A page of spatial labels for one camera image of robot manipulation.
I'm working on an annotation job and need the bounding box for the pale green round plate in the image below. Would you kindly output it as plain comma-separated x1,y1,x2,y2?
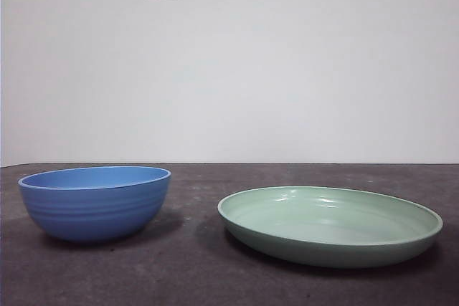
217,186,444,269

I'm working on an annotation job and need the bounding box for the blue ribbed bowl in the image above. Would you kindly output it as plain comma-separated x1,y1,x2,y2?
17,166,172,243

